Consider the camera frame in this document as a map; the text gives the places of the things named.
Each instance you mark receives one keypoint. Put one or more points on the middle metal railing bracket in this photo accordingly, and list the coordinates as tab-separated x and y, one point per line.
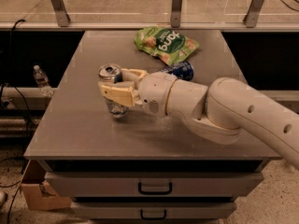
175	17

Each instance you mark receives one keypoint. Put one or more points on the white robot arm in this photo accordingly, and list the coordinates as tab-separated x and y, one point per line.
218	113

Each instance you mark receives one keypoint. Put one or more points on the blue soda can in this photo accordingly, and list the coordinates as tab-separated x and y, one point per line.
182	70

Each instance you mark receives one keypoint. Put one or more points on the drawer black handle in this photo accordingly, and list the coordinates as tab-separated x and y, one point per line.
146	189
153	214

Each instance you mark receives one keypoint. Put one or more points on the green snack bag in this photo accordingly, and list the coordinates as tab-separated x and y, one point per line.
168	45

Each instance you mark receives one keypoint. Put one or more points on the grey drawer cabinet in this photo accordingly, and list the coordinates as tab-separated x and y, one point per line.
98	161

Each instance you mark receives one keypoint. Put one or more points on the silver blue redbull can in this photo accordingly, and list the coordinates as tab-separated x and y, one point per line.
111	73

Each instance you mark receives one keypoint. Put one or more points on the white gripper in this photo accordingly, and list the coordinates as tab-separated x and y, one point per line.
154	90

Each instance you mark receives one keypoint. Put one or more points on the right metal railing bracket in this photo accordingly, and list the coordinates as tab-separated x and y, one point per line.
251	18

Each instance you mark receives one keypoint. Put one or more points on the cardboard box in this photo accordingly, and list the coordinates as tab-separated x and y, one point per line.
38	193

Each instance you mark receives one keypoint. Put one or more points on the clear plastic water bottle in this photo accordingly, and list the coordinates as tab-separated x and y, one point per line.
40	77

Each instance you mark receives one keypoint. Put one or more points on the left metal railing bracket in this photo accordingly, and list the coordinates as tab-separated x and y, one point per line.
62	17

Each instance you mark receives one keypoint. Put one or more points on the lower drawer black handle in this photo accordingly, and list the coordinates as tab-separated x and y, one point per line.
153	214

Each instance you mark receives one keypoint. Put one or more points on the metal railing bracket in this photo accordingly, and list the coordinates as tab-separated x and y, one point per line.
62	17
175	17
251	18

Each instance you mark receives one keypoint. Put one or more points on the upper drawer black handle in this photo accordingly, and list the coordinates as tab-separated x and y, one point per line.
146	189

